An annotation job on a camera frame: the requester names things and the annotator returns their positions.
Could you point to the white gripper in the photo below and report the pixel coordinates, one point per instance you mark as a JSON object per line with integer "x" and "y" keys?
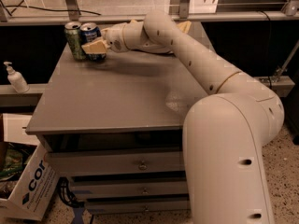
{"x": 115, "y": 36}

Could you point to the blue pepsi can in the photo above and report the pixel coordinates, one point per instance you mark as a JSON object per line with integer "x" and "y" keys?
{"x": 89, "y": 31}

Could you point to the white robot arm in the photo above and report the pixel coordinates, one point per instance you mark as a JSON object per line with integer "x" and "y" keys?
{"x": 223, "y": 133}

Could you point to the green soda can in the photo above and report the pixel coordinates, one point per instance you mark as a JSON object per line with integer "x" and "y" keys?
{"x": 73, "y": 37}

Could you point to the grey drawer cabinet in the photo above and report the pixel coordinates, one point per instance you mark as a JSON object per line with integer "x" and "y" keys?
{"x": 113, "y": 130}

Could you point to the brown chip bag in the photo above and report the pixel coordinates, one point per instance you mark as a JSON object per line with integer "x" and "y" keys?
{"x": 183, "y": 26}

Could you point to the white pump bottle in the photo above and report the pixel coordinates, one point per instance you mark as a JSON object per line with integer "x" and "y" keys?
{"x": 16, "y": 79}

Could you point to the white cardboard box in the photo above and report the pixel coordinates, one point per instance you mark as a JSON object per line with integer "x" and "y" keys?
{"x": 31, "y": 195}

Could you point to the grey metal rail frame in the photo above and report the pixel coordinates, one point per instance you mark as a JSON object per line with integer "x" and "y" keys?
{"x": 25, "y": 12}

